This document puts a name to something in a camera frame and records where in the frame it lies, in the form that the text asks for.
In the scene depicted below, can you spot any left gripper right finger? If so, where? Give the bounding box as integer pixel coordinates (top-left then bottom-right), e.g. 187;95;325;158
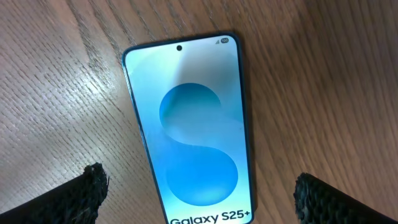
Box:
294;173;397;224

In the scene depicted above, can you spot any blue Samsung Galaxy smartphone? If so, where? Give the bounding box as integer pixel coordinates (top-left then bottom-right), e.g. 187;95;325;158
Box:
121;32;255;224

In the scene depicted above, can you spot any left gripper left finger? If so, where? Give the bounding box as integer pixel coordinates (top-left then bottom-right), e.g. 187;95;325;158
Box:
1;163;109;224

